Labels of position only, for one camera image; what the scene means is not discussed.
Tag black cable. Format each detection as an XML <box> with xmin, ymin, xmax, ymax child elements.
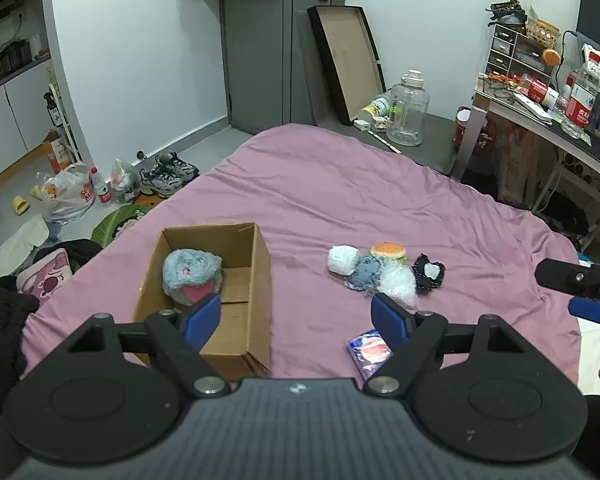
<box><xmin>554</xmin><ymin>29</ymin><xmax>581</xmax><ymax>87</ymax></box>

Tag white rack with bottles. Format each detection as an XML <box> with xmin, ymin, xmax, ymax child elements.
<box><xmin>42</xmin><ymin>90</ymin><xmax>77</xmax><ymax>162</ymax></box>

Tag black framed cardboard tray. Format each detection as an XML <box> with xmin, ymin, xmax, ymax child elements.
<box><xmin>307</xmin><ymin>5</ymin><xmax>387</xmax><ymax>126</ymax></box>

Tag black eyeglasses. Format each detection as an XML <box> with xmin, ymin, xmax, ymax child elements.
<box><xmin>489</xmin><ymin>80</ymin><xmax>517</xmax><ymax>102</ymax></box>

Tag black clothing pile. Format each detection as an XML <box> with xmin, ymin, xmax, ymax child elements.
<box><xmin>34</xmin><ymin>238</ymin><xmax>104</xmax><ymax>273</ymax></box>

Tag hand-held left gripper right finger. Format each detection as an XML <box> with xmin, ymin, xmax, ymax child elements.
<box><xmin>363</xmin><ymin>292</ymin><xmax>531</xmax><ymax>398</ymax></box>

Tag white grey cabinet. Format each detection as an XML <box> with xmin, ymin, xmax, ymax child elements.
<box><xmin>0</xmin><ymin>57</ymin><xmax>67</xmax><ymax>187</ymax></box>

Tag burger squishy toy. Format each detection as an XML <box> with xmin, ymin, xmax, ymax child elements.
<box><xmin>370</xmin><ymin>242</ymin><xmax>409</xmax><ymax>264</ymax></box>

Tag white plush ball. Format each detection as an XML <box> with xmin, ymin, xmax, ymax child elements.
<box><xmin>326</xmin><ymin>245</ymin><xmax>360</xmax><ymax>277</ymax></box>

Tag dark clutter on organizer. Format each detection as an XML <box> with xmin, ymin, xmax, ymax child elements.
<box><xmin>487</xmin><ymin>0</ymin><xmax>529</xmax><ymax>29</ymax></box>

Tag red bucket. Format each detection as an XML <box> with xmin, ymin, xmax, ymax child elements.
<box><xmin>453</xmin><ymin>105</ymin><xmax>489</xmax><ymax>154</ymax></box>

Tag red white box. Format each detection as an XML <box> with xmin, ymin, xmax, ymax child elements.
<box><xmin>527</xmin><ymin>80</ymin><xmax>554</xmax><ymax>104</ymax></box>

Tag green white bottle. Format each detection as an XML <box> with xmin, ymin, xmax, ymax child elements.
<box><xmin>361</xmin><ymin>93</ymin><xmax>406</xmax><ymax>119</ymax></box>

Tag white blanket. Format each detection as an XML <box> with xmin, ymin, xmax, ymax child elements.
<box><xmin>578</xmin><ymin>317</ymin><xmax>600</xmax><ymax>398</ymax></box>

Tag black heart plush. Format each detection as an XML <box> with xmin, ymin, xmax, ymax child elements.
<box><xmin>411</xmin><ymin>253</ymin><xmax>447</xmax><ymax>292</ymax></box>

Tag red label water bottle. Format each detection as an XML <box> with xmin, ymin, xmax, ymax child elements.
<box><xmin>89</xmin><ymin>166</ymin><xmax>112</xmax><ymax>206</ymax></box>

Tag clear large water jug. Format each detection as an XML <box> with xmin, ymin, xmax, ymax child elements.
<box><xmin>386</xmin><ymin>69</ymin><xmax>428</xmax><ymax>147</ymax></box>

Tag pink bed sheet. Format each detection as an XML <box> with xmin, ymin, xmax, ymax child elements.
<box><xmin>20</xmin><ymin>122</ymin><xmax>584</xmax><ymax>397</ymax></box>

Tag green leaf rug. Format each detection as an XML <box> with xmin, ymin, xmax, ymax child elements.
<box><xmin>91</xmin><ymin>203</ymin><xmax>154</xmax><ymax>249</ymax></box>

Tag white papers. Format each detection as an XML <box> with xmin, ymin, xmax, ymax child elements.
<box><xmin>509</xmin><ymin>91</ymin><xmax>554</xmax><ymax>126</ymax></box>

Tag orange white cardboard box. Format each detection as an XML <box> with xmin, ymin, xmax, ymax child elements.
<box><xmin>41</xmin><ymin>130</ymin><xmax>77</xmax><ymax>174</ymax></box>

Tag shelf of kitchen jars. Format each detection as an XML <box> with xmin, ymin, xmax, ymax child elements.
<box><xmin>0</xmin><ymin>7</ymin><xmax>52</xmax><ymax>97</ymax></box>

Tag grey white sneaker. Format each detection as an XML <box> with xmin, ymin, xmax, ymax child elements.
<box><xmin>165</xmin><ymin>152</ymin><xmax>200</xmax><ymax>183</ymax></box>
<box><xmin>139</xmin><ymin>160</ymin><xmax>182</xmax><ymax>199</ymax></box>

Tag black fuzzy cloth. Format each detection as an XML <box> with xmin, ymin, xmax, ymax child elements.
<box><xmin>0</xmin><ymin>284</ymin><xmax>41</xmax><ymax>463</ymax></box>

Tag grey white desk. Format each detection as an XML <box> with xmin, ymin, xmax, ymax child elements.
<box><xmin>450</xmin><ymin>87</ymin><xmax>600</xmax><ymax>257</ymax></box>

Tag thin wooden stick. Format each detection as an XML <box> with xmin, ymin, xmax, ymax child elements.
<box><xmin>369</xmin><ymin>130</ymin><xmax>404</xmax><ymax>155</ymax></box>

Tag pink printed pillow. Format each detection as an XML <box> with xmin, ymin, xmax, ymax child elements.
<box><xmin>16</xmin><ymin>247</ymin><xmax>74</xmax><ymax>304</ymax></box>

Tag brown paper bag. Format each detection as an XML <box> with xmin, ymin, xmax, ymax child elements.
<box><xmin>497</xmin><ymin>119</ymin><xmax>549</xmax><ymax>202</ymax></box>

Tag dark grey door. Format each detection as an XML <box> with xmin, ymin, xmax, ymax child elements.
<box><xmin>219</xmin><ymin>0</ymin><xmax>349</xmax><ymax>136</ymax></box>

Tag grey drawer organizer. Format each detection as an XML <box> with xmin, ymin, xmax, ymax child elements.
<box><xmin>484</xmin><ymin>25</ymin><xmax>562</xmax><ymax>87</ymax></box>

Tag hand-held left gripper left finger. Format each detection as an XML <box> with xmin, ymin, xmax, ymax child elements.
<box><xmin>65</xmin><ymin>292</ymin><xmax>232</xmax><ymax>398</ymax></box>

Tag wicker basket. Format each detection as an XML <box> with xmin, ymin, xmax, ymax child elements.
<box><xmin>525</xmin><ymin>17</ymin><xmax>561</xmax><ymax>49</ymax></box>

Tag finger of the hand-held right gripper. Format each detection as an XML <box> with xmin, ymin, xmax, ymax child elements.
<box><xmin>568</xmin><ymin>297</ymin><xmax>600</xmax><ymax>332</ymax></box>
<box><xmin>534</xmin><ymin>254</ymin><xmax>600</xmax><ymax>302</ymax></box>

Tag purple printed packet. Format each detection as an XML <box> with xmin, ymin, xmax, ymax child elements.
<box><xmin>347</xmin><ymin>330</ymin><xmax>394</xmax><ymax>380</ymax></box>

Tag white red plastic bag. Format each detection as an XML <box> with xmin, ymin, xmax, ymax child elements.
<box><xmin>38</xmin><ymin>162</ymin><xmax>97</xmax><ymax>224</ymax></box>

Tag red label plastic bottle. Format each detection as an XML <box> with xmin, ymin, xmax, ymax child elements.
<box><xmin>561</xmin><ymin>55</ymin><xmax>600</xmax><ymax>139</ymax></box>

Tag white cloth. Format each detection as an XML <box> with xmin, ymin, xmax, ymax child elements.
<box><xmin>0</xmin><ymin>214</ymin><xmax>50</xmax><ymax>286</ymax></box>

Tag clear plastic bag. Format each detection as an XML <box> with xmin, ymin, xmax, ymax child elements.
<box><xmin>110</xmin><ymin>158</ymin><xmax>142</xmax><ymax>206</ymax></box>

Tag blue pink plush toy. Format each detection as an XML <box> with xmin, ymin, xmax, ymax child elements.
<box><xmin>161</xmin><ymin>248</ymin><xmax>225</xmax><ymax>307</ymax></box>

